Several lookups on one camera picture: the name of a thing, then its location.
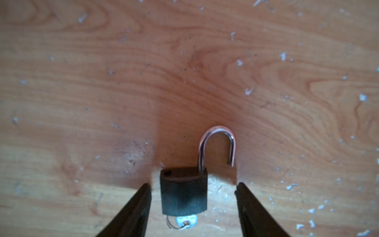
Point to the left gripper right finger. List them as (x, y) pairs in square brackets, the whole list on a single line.
[(255, 220)]

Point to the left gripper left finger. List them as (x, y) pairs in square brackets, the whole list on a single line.
[(132, 220)]

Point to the black padlock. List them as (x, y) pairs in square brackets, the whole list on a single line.
[(184, 190)]

